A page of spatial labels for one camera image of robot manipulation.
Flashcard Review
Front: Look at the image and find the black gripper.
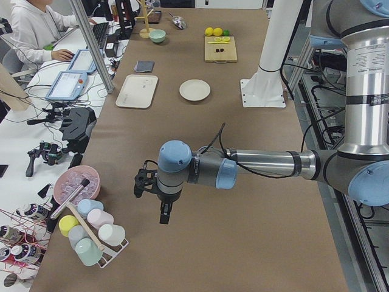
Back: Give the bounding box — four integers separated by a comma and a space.
157, 190, 182, 224

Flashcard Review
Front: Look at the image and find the white round plate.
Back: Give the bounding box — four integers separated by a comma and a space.
179, 79, 211, 102

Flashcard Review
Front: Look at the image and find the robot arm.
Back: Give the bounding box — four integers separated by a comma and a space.
157, 1, 388, 224

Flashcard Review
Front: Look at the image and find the cream rabbit tray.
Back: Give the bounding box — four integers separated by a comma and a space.
115, 74, 158, 109

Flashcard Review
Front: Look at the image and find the white cup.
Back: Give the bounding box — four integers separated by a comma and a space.
98, 224, 125, 246

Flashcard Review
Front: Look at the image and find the pink cup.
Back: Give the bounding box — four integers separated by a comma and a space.
87, 209, 114, 230

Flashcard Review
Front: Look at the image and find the white cup rack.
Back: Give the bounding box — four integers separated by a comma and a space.
84, 220, 129, 268

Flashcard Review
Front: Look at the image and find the blue cup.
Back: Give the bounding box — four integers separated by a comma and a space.
77, 199, 104, 218

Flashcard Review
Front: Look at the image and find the metal tool in bowl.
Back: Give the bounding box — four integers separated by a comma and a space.
50, 178, 90, 220

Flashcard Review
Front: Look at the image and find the mint green cup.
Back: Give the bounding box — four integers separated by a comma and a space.
75, 238, 103, 266

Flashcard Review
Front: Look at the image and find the grey cup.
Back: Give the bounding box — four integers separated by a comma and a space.
68, 225, 89, 250

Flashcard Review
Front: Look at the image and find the yellow cup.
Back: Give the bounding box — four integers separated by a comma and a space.
58, 215, 80, 237

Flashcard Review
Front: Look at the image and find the pink bowl with ice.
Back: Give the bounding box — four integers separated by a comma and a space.
53, 165, 100, 205

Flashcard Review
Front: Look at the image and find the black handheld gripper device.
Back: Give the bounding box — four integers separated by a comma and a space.
26, 142, 63, 177

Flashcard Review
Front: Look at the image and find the grey folded cloth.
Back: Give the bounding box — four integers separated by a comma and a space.
134, 60, 154, 73

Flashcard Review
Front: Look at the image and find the blue teach pendant near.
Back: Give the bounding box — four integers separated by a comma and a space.
46, 71, 88, 101

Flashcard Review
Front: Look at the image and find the blue teach pendant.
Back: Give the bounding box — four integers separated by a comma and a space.
67, 49, 97, 74
46, 71, 88, 101

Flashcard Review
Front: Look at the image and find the wooden cutting board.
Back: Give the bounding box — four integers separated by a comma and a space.
204, 36, 238, 63

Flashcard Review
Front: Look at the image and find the blue teach pendant far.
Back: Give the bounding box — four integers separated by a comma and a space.
67, 49, 97, 74

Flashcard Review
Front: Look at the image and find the yellow plastic knife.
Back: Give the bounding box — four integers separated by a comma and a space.
207, 41, 231, 44

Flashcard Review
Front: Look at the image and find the mint green bowl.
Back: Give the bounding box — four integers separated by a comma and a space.
149, 29, 167, 44

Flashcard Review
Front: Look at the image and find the wooden mug tree stand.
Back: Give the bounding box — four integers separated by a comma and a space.
135, 0, 154, 39

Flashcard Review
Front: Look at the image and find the yellow lemon far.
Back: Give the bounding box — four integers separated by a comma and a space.
204, 27, 213, 37

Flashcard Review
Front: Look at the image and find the yellow lemon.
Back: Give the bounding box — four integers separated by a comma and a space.
204, 27, 213, 37
212, 27, 223, 37

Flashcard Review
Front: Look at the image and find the yellow lemon near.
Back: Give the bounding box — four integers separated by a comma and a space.
212, 27, 223, 37

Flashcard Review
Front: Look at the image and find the metal scoop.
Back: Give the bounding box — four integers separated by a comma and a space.
169, 12, 187, 30

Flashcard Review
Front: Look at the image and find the black keyboard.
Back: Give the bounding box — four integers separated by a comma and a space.
92, 22, 109, 49

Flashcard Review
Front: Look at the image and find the dark wooden box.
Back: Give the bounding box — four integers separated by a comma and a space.
148, 11, 162, 24

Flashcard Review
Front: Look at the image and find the seated person white hoodie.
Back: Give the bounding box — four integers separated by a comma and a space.
10, 0, 78, 69

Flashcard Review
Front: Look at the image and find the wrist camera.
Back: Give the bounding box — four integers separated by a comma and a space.
134, 159, 159, 198

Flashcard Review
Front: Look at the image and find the wooden rack handle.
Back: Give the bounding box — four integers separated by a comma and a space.
66, 203, 104, 251

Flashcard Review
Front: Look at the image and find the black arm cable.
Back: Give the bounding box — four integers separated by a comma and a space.
197, 122, 317, 179

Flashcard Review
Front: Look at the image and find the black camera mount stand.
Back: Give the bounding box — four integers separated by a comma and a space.
60, 107, 97, 153

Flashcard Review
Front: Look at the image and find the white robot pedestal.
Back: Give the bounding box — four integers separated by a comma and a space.
241, 0, 311, 108

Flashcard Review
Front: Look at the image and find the aluminium frame post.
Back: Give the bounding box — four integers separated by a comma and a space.
69, 0, 114, 94

